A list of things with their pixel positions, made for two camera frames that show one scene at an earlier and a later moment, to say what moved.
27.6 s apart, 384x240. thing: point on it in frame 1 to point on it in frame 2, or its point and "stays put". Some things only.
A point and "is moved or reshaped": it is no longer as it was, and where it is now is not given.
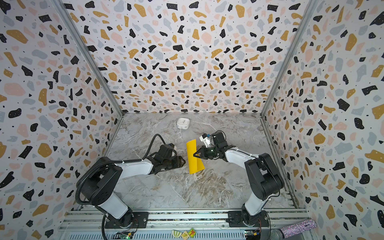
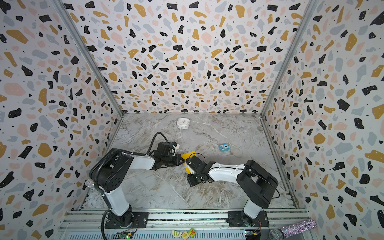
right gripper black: x=205 y=152 to x=194 y=163
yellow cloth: x=195 y=164 is moved or reshaped
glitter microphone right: x=293 y=229 stays put
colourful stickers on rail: x=184 y=234 stays put
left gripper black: x=177 y=162 stays put
